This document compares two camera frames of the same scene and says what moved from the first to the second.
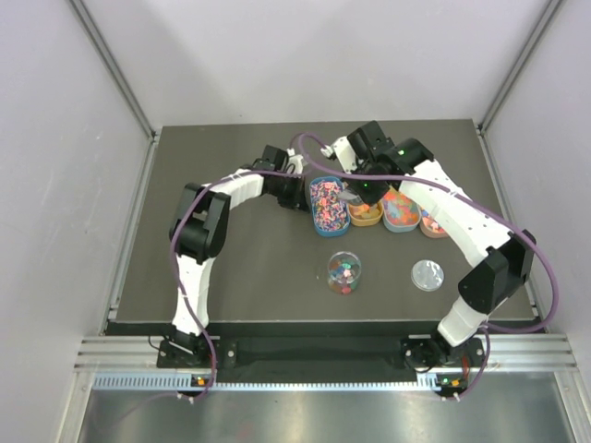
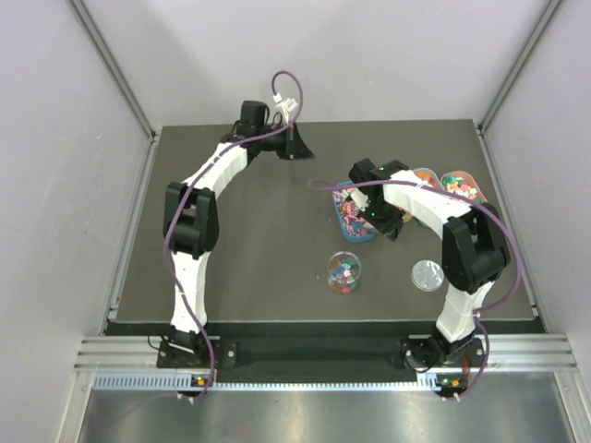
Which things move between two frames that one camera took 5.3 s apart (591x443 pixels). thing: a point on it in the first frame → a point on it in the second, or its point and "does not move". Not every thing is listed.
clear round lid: [428, 275] does not move
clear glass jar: [343, 272] does not move
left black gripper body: [290, 193] → [290, 145]
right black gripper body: [369, 191] → [384, 217]
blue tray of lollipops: [331, 215] → [352, 223]
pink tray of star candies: [429, 225] → [464, 184]
